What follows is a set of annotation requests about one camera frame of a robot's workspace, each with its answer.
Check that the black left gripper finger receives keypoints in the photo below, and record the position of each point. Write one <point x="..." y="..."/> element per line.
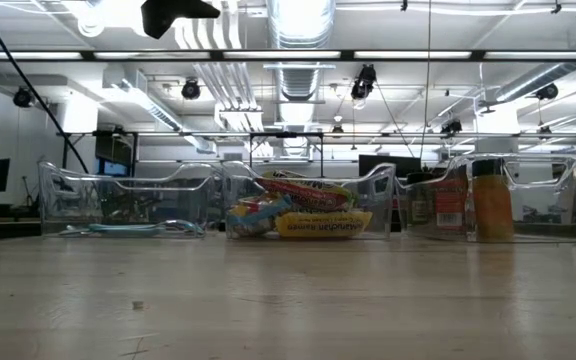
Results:
<point x="203" y="9"/>

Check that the green-edged ramen pack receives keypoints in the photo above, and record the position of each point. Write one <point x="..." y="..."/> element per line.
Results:
<point x="308" y="192"/>

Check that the beef flavor ramen pack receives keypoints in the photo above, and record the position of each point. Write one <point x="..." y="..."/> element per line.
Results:
<point x="253" y="215"/>

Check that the yellow chicken ramen pack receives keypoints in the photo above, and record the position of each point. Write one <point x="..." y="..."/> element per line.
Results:
<point x="323" y="225"/>

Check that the spice jar with black lid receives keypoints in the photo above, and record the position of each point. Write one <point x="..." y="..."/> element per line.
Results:
<point x="418" y="210"/>

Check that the orange taco seasoning packet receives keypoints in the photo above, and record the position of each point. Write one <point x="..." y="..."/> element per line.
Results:
<point x="450" y="197"/>

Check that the orange spice bottle black cap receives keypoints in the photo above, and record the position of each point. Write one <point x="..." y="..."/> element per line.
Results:
<point x="493" y="210"/>

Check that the black ceiling spotlight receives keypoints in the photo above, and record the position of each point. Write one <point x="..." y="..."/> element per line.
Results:
<point x="23" y="96"/>
<point x="451" y="126"/>
<point x="190" y="90"/>
<point x="547" y="91"/>
<point x="363" y="82"/>

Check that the clear plastic bin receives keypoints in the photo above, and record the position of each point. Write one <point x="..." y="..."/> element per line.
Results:
<point x="548" y="200"/>
<point x="378" y="200"/>
<point x="143" y="200"/>

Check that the wide black monitor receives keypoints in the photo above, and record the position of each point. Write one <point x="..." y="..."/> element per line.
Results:
<point x="388" y="162"/>

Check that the silver ventilation duct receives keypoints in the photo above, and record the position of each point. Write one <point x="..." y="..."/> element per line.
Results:
<point x="300" y="30"/>

